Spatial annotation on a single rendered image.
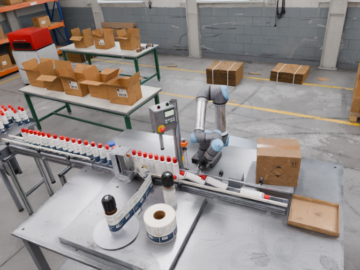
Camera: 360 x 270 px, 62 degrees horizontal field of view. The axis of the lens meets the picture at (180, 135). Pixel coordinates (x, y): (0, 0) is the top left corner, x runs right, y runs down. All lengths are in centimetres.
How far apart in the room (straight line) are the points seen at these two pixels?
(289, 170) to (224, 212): 56
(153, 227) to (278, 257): 76
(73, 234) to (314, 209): 163
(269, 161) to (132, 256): 113
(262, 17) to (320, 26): 120
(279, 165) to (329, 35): 508
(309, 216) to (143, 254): 112
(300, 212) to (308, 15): 539
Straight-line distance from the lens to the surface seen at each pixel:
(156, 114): 213
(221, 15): 767
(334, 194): 246
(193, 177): 228
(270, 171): 232
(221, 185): 224
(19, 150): 346
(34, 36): 734
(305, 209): 229
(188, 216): 212
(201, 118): 218
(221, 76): 622
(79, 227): 224
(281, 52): 740
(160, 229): 189
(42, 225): 246
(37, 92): 506
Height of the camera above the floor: 242
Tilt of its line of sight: 32 degrees down
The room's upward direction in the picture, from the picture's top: 6 degrees counter-clockwise
